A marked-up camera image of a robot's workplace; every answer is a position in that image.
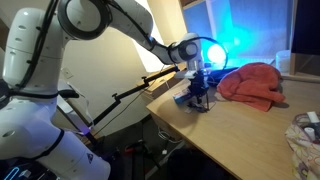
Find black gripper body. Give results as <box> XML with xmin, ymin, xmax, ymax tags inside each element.
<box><xmin>189</xmin><ymin>71</ymin><xmax>211</xmax><ymax>93</ymax></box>

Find dark sunglasses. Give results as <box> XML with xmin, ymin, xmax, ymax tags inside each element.
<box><xmin>185</xmin><ymin>90</ymin><xmax>212</xmax><ymax>113</ymax></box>

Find orange towel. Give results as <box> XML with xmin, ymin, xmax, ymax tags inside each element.
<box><xmin>216</xmin><ymin>62</ymin><xmax>286</xmax><ymax>113</ymax></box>

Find blue band-aid box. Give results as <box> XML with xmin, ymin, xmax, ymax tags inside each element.
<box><xmin>172</xmin><ymin>89</ymin><xmax>193</xmax><ymax>105</ymax></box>

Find glowing round lamp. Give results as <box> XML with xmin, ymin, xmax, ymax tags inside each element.
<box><xmin>207</xmin><ymin>43</ymin><xmax>228</xmax><ymax>64</ymax></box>

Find brown cardboard box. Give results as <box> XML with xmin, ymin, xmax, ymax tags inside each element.
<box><xmin>139</xmin><ymin>63</ymin><xmax>194</xmax><ymax>101</ymax></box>

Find black floor tripod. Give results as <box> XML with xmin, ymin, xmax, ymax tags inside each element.
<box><xmin>123</xmin><ymin>139</ymin><xmax>161</xmax><ymax>180</ymax></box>

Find white tube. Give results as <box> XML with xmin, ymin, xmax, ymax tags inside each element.
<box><xmin>306</xmin><ymin>110</ymin><xmax>320</xmax><ymax>124</ymax></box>

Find white capped bottle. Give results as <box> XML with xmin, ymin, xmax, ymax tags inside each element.
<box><xmin>303</xmin><ymin>126</ymin><xmax>316</xmax><ymax>141</ymax></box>

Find floral toiletry pouch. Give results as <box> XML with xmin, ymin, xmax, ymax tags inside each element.
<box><xmin>284</xmin><ymin>111</ymin><xmax>320</xmax><ymax>180</ymax></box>

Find white leaning panel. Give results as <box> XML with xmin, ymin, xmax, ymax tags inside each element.
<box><xmin>54</xmin><ymin>79</ymin><xmax>96</xmax><ymax>136</ymax></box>

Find black computer monitor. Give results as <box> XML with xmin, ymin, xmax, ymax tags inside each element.
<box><xmin>290</xmin><ymin>0</ymin><xmax>320</xmax><ymax>56</ymax></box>

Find black controller with cyan light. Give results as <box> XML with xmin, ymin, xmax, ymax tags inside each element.
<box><xmin>0</xmin><ymin>159</ymin><xmax>51</xmax><ymax>180</ymax></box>

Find white floor cable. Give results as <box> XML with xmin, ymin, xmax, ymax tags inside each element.
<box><xmin>157</xmin><ymin>128</ymin><xmax>185</xmax><ymax>145</ymax></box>

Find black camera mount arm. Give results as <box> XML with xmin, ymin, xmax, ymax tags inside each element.
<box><xmin>89</xmin><ymin>64</ymin><xmax>181</xmax><ymax>128</ymax></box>

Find black handle bar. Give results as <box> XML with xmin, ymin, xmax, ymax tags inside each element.
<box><xmin>57</xmin><ymin>88</ymin><xmax>80</xmax><ymax>100</ymax></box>

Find white wall socket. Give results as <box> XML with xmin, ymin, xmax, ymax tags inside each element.
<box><xmin>60</xmin><ymin>67</ymin><xmax>74</xmax><ymax>80</ymax></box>

